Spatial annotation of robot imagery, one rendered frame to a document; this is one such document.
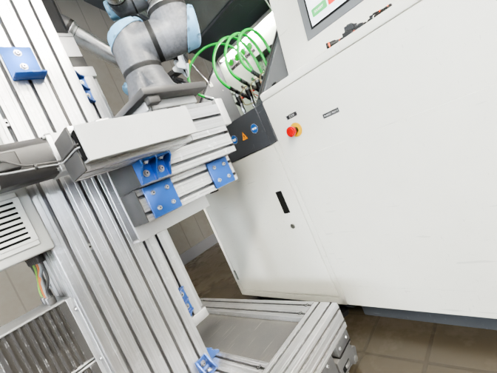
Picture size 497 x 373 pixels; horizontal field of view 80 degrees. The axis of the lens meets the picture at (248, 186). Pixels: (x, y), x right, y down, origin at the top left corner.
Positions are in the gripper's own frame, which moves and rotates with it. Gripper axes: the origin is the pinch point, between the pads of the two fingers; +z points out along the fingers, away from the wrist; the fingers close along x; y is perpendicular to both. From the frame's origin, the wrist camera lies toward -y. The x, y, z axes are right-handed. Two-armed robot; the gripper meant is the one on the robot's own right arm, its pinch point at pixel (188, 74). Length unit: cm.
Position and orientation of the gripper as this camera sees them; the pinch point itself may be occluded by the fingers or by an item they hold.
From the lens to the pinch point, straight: 144.4
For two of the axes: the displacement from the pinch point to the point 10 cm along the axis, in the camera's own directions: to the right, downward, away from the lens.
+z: 4.0, 9.1, 0.8
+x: 6.3, -2.1, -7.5
